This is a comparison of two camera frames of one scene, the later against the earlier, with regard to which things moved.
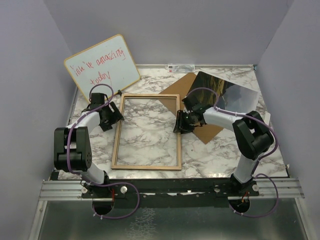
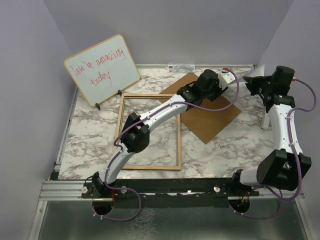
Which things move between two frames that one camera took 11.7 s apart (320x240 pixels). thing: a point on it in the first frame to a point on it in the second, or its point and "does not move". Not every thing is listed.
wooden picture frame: x=114 y=165 does not move
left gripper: x=116 y=116 to x=219 y=90
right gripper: x=179 y=123 to x=252 y=82
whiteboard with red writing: x=109 y=62 does not move
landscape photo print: x=231 y=96 to x=259 y=71
